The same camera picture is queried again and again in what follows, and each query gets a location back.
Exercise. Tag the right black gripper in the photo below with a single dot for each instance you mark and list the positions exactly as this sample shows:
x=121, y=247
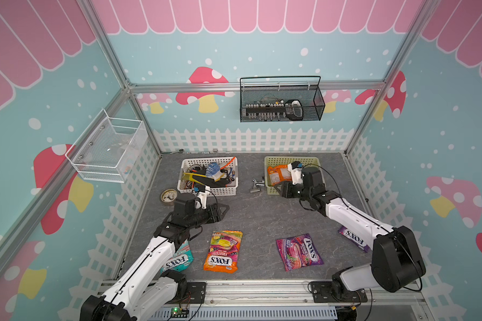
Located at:
x=286, y=188

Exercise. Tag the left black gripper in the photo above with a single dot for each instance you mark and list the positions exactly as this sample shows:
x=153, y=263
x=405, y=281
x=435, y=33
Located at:
x=217, y=217

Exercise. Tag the orange white candy bag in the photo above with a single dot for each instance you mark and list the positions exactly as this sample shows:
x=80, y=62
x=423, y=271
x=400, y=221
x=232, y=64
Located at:
x=278, y=174

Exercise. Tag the orange Fox's fruits bag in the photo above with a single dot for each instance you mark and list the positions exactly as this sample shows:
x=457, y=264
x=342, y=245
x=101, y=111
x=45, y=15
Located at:
x=223, y=252

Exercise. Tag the teal Fox's mint bag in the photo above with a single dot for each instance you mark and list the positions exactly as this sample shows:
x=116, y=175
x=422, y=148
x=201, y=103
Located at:
x=181, y=260

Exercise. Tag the purple Fox's berries bag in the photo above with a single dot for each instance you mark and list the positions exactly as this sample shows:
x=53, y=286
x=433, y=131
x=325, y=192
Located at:
x=298, y=252

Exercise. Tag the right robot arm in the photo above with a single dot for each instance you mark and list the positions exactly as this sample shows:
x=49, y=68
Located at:
x=396, y=259

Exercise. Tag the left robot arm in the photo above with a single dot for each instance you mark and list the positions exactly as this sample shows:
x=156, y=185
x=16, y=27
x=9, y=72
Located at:
x=143, y=289

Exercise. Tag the white plastic basket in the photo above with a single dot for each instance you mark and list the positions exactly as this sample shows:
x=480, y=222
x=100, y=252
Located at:
x=199, y=165

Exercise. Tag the green plastic basket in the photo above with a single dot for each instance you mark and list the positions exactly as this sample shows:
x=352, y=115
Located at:
x=273, y=161

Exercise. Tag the yellow black tool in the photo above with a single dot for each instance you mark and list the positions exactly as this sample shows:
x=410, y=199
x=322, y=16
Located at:
x=206, y=181

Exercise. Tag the blue white work glove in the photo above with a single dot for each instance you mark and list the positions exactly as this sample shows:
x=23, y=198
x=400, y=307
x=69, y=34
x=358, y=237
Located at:
x=213, y=171

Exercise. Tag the metal fitting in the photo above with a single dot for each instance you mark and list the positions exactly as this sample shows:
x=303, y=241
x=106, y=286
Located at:
x=258, y=184

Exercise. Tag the tape roll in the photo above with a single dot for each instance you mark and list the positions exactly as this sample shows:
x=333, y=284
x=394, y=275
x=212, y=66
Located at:
x=169, y=196

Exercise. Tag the orange tube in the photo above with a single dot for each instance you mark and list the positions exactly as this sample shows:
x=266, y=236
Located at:
x=229, y=163

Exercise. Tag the small green circuit board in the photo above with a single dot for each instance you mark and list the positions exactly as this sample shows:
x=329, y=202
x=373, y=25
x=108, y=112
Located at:
x=178, y=312

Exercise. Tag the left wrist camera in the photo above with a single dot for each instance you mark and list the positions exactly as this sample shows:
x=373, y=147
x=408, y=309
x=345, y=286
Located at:
x=202, y=193

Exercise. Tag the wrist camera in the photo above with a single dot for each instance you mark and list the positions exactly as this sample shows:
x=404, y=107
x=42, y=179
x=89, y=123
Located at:
x=295, y=168
x=202, y=193

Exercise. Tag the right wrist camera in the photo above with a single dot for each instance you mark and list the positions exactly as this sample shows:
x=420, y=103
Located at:
x=295, y=168

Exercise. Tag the purple Fox's bag near wall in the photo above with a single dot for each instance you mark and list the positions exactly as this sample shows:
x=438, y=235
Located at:
x=354, y=238

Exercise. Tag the socket set in wall basket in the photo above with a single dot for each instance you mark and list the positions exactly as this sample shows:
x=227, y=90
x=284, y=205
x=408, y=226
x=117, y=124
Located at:
x=264, y=112

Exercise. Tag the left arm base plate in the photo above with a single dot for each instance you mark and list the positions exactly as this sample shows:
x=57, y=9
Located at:
x=191, y=293

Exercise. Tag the black wire wall basket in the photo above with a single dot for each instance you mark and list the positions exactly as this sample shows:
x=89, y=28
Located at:
x=301, y=96

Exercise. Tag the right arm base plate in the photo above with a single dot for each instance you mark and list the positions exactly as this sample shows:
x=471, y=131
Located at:
x=321, y=291

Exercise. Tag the white wire wall basket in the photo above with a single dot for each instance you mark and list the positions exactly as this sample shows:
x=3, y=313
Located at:
x=109, y=148

